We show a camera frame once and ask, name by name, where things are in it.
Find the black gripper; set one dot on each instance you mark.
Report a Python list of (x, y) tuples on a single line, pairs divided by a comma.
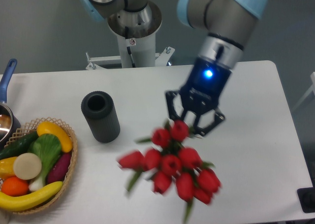
[(200, 94)]

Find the red tulip bouquet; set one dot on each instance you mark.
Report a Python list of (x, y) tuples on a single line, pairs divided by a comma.
[(173, 163)]

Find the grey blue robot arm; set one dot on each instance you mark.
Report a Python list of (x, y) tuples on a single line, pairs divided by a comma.
[(229, 24)]

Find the dark grey ribbed vase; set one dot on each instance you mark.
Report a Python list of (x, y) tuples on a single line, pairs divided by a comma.
[(99, 111)]

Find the black device at edge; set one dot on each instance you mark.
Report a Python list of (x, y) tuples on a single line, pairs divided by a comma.
[(307, 199)]

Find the purple sweet potato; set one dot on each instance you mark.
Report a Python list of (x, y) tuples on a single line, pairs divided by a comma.
[(60, 169)]

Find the yellow squash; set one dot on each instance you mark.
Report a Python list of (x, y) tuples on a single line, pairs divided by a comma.
[(48, 127)]

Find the green bok choy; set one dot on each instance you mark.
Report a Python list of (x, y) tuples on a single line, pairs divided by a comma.
[(48, 148)]

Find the woven wicker basket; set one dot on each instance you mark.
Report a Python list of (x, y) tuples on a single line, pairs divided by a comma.
[(30, 127)]

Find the beige round slice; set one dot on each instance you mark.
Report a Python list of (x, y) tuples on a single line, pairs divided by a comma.
[(27, 166)]

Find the dark green cucumber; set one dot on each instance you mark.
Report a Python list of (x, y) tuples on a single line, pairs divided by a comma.
[(19, 146)]

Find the orange fruit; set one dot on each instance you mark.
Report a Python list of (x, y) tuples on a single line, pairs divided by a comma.
[(15, 186)]

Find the yellow bell pepper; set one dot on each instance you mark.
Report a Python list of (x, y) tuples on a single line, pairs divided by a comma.
[(6, 168)]

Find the yellow banana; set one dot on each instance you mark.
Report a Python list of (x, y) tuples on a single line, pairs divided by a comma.
[(26, 202)]

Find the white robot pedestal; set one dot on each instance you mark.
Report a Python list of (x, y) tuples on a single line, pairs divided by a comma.
[(136, 38)]

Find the white frame at right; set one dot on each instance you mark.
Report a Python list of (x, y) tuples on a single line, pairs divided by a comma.
[(307, 97)]

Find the blue handled saucepan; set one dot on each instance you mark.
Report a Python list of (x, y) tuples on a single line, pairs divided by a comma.
[(8, 122)]

